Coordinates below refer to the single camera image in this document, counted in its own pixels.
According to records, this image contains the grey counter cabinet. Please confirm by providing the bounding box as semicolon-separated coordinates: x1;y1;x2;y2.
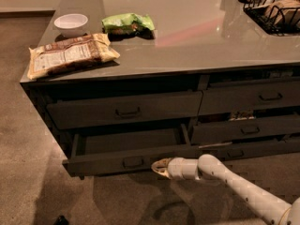
20;0;300;178

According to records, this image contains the green snack bag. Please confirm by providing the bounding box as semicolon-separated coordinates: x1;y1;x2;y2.
102;13;155;35

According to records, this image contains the black object on floor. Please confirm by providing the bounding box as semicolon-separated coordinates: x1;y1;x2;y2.
53;216;68;225

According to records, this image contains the brown white snack bag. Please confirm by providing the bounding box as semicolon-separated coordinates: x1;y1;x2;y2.
27;33;120;80

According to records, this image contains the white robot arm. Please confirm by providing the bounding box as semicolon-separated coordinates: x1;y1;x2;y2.
151;154;300;225

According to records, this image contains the black wire basket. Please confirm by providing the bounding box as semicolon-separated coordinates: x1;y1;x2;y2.
241;0;300;36

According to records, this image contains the white ceramic bowl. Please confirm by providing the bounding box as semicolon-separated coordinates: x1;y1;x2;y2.
54;14;88;38

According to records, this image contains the grey drawer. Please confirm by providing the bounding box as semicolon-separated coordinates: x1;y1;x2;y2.
63;125;200;178
47;91;203;129
196;137;300;161
199;81;300;115
191;114;300;144

